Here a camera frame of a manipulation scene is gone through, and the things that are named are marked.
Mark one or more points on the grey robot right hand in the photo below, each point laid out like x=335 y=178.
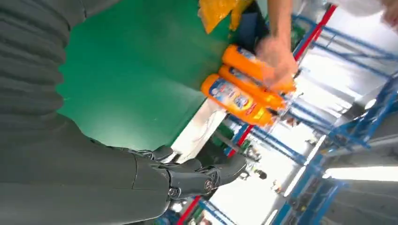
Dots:
x=77 y=180

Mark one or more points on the green table mat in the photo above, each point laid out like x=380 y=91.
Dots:
x=140 y=71

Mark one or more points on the ribbed grey right arm sleeve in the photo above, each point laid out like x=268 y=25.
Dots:
x=28 y=62

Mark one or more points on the yellow plastic sheet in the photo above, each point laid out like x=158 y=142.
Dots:
x=214 y=11

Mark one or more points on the person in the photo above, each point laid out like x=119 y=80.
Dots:
x=252 y=28

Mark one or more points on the person's hand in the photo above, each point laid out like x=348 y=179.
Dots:
x=391 y=12
x=276 y=59

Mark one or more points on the red pole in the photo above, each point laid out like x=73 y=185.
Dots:
x=315 y=31

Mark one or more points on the blue metal rack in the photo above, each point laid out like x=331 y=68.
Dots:
x=357 y=133

